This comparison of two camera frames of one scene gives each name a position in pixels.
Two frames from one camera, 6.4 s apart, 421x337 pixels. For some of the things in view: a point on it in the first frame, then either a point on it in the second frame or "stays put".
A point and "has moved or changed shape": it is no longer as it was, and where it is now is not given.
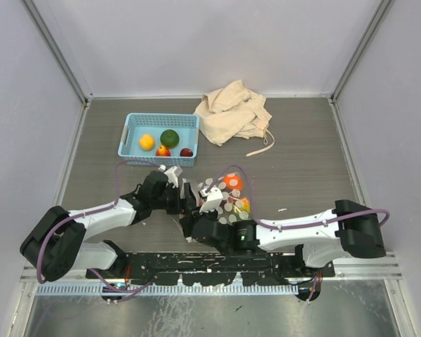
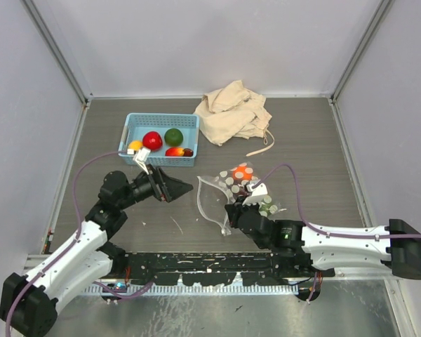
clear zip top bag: (237, 204) has moved or changed shape
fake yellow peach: (146, 142) -> (135, 145)
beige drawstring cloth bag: (234, 111) stays put
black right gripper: (188, 220) -> (235, 209)
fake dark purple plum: (186, 152) stays put
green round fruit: (170, 138) has moved or changed shape
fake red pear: (163, 151) -> (175, 152)
